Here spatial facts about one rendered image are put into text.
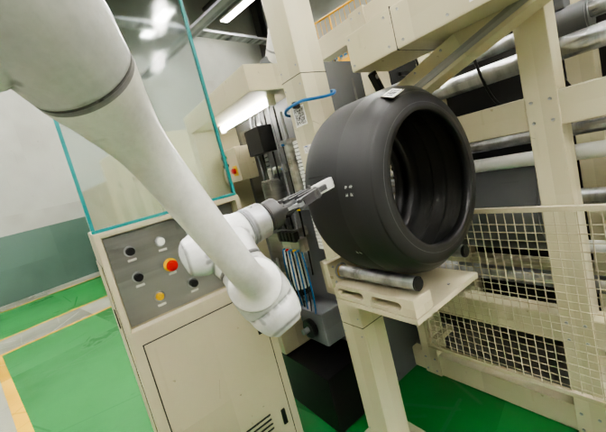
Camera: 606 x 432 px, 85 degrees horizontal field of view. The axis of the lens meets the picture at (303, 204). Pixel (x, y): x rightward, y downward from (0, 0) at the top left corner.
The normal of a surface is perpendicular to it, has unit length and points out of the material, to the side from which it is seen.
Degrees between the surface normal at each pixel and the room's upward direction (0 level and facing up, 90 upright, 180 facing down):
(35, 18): 134
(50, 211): 90
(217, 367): 90
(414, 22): 90
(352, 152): 65
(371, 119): 56
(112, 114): 148
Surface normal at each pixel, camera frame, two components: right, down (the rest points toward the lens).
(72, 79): 0.54, 0.80
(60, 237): 0.72, -0.10
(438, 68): -0.78, 0.27
